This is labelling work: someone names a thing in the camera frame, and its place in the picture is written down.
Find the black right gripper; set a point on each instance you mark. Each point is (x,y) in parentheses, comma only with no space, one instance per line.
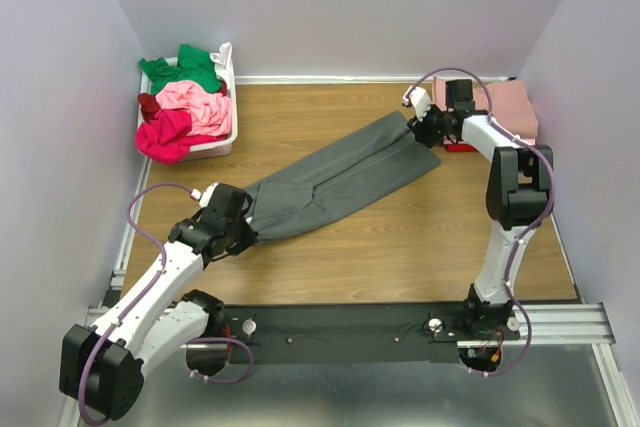
(422,130)

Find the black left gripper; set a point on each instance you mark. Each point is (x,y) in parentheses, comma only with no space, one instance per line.
(240,229)

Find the dark grey t shirt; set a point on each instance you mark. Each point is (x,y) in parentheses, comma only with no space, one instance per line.
(338,179)

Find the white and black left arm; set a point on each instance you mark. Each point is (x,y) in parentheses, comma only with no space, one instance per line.
(104,365)

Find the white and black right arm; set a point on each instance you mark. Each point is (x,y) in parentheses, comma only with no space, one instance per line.
(519,196)

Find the red folded shirt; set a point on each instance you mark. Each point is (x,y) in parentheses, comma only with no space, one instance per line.
(459,147)

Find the dusty pink folded shirt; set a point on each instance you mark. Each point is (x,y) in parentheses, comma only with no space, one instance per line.
(511,106)

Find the white laundry basket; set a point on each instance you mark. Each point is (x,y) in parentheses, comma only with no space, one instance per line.
(202,146)

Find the magenta crumpled shirt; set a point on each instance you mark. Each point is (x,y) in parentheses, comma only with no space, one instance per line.
(164,138)

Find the pink crumpled shirt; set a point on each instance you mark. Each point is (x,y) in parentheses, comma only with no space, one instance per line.
(211,113)

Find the dark red crumpled shirt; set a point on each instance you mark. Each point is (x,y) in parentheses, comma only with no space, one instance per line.
(149,106)

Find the white crumpled cloth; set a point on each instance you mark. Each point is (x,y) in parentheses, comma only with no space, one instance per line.
(223,64)

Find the green crumpled shirt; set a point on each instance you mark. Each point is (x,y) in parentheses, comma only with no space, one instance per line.
(192,64)

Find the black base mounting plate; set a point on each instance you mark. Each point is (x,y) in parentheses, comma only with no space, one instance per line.
(359,332)

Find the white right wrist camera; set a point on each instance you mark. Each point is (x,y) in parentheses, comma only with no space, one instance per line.
(418,99)

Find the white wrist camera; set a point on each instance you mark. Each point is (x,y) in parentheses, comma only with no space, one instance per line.
(203,197)
(418,99)

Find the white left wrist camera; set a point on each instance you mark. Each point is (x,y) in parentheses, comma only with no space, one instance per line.
(203,197)

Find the aluminium frame rail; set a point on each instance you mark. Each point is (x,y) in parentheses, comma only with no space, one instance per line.
(569,324)

